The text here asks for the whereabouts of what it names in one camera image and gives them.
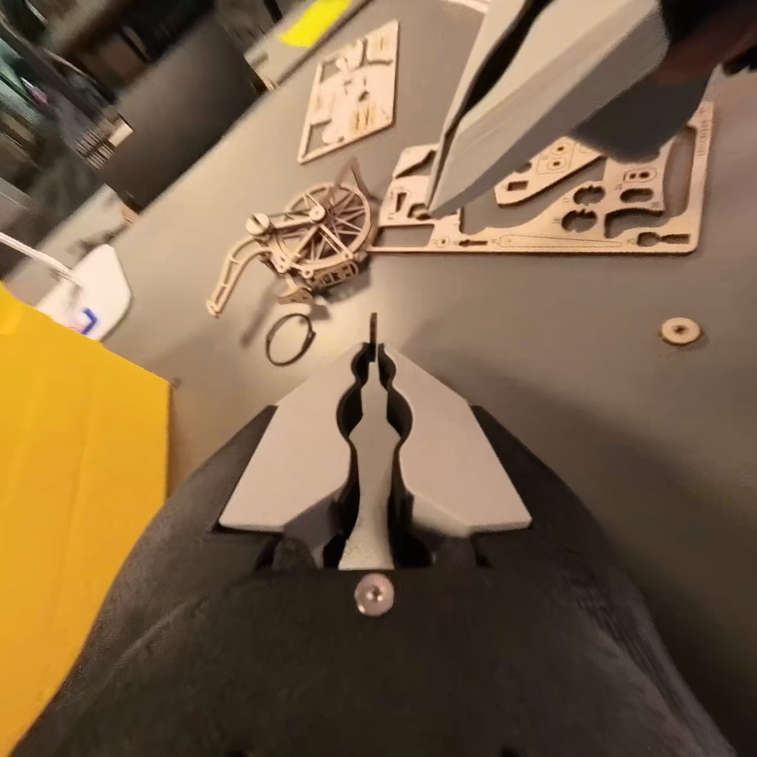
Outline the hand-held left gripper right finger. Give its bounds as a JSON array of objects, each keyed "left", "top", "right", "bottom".
[{"left": 377, "top": 344, "right": 533, "bottom": 551}]

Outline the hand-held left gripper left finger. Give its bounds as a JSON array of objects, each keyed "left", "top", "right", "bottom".
[{"left": 218, "top": 343, "right": 371, "bottom": 570}]

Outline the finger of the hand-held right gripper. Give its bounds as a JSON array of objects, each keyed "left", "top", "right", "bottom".
[
  {"left": 427, "top": 0, "right": 673, "bottom": 218},
  {"left": 427, "top": 0, "right": 536, "bottom": 205}
]

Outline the wooden sheet with large cut-outs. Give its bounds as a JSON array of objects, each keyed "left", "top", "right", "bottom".
[{"left": 365, "top": 101, "right": 718, "bottom": 256}]

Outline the yellow plastic bin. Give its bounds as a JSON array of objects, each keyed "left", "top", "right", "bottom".
[{"left": 0, "top": 283, "right": 172, "bottom": 757}]

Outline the wooden sheet with slotted parts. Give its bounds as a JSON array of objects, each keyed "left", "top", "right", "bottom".
[{"left": 297, "top": 19, "right": 401, "bottom": 164}]

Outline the wooden wheel model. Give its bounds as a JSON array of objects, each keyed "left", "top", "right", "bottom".
[{"left": 204, "top": 158, "right": 382, "bottom": 320}]

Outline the black rubber band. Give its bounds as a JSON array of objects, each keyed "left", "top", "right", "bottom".
[{"left": 264, "top": 311, "right": 315, "bottom": 367}]

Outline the yellow-green paper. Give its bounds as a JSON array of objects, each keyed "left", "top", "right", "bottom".
[{"left": 280, "top": 0, "right": 351, "bottom": 49}]

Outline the round wooden washer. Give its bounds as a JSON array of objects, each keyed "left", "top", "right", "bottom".
[{"left": 660, "top": 317, "right": 705, "bottom": 346}]

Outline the white stand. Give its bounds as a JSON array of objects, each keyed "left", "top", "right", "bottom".
[{"left": 0, "top": 229, "right": 132, "bottom": 342}]

